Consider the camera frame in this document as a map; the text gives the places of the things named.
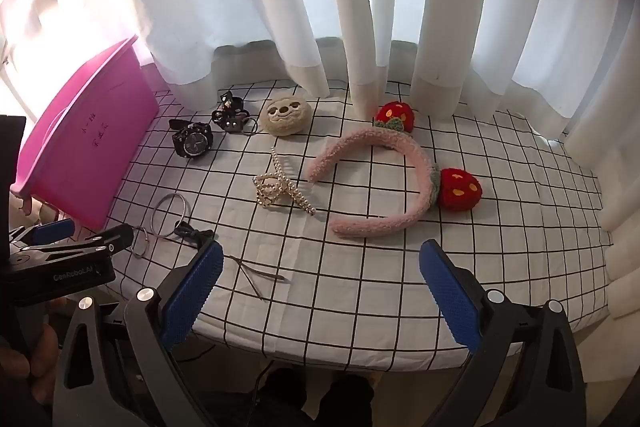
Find black hair tie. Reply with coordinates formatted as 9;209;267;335
172;221;216;250

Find dark trousers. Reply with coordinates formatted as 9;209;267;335
252;364;378;427

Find pearl hair claw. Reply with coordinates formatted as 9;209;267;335
252;147;318;218

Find black leather key fob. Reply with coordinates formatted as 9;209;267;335
212;109;259;136

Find pink fluffy strawberry headband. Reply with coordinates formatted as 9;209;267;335
306;99;483;240

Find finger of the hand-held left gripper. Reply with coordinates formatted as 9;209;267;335
9;224;135;265
7;219;76;253

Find thin metal hairpin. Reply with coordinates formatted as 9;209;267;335
229;255;291;303

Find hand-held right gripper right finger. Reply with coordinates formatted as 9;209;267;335
419;238;588;427

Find black sport wristwatch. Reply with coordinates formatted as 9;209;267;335
169;119;215;159

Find large metal bangle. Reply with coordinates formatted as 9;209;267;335
151;193;192;239

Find small metal ring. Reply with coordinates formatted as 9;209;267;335
131;227;151;259

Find pink plastic basin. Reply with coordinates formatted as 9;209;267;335
10;34;161;230

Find person's left hand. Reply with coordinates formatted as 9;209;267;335
0;297;63;408

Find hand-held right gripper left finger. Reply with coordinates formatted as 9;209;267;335
52;239;224;427

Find beige round plush toy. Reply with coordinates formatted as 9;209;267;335
258;98;312;138

